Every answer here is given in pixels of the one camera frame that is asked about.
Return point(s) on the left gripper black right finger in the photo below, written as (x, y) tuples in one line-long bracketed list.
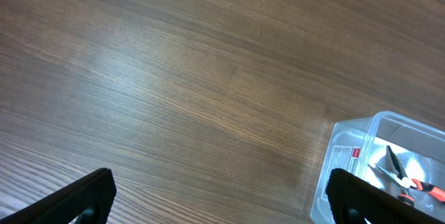
[(352, 200)]

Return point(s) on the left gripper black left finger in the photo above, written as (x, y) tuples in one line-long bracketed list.
[(87, 200)]

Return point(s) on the orange black needle-nose pliers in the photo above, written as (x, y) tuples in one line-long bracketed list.
[(400, 178)]

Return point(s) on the clear plastic container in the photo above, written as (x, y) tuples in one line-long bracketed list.
[(357, 145)]

